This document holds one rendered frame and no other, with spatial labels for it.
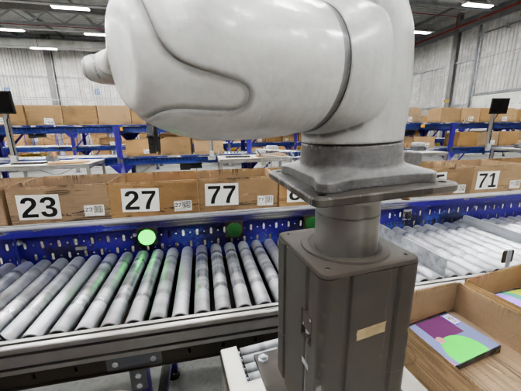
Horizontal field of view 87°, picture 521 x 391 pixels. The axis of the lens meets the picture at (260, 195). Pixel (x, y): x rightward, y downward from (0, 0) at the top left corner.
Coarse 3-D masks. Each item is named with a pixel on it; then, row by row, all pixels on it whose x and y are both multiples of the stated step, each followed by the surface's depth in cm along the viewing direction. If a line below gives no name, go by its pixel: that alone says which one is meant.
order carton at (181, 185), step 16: (128, 176) 148; (144, 176) 150; (160, 176) 151; (176, 176) 153; (192, 176) 155; (112, 192) 121; (160, 192) 125; (176, 192) 127; (192, 192) 128; (112, 208) 123; (160, 208) 127; (192, 208) 130
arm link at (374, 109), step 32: (320, 0) 32; (352, 0) 31; (384, 0) 32; (352, 32) 29; (384, 32) 32; (352, 64) 30; (384, 64) 32; (352, 96) 32; (384, 96) 34; (320, 128) 35; (352, 128) 36; (384, 128) 36
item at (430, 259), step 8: (384, 232) 133; (392, 232) 127; (392, 240) 127; (400, 240) 122; (408, 240) 118; (408, 248) 118; (416, 248) 113; (424, 248) 109; (424, 256) 109; (432, 256) 105; (440, 256) 102; (424, 264) 109; (432, 264) 106; (440, 264) 102; (440, 272) 102
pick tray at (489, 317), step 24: (432, 288) 75; (456, 288) 77; (432, 312) 77; (456, 312) 78; (480, 312) 72; (504, 312) 66; (408, 336) 60; (504, 336) 67; (408, 360) 60; (432, 360) 54; (480, 360) 62; (504, 360) 62; (432, 384) 55; (456, 384) 50; (480, 384) 56; (504, 384) 56
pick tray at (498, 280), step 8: (520, 264) 87; (488, 272) 82; (496, 272) 83; (504, 272) 84; (512, 272) 86; (520, 272) 87; (472, 280) 79; (480, 280) 81; (488, 280) 82; (496, 280) 84; (504, 280) 85; (512, 280) 87; (520, 280) 88; (472, 288) 76; (480, 288) 74; (488, 288) 83; (496, 288) 85; (504, 288) 86; (512, 288) 88; (488, 296) 72; (496, 296) 71; (504, 304) 69; (512, 304) 67; (520, 312) 66
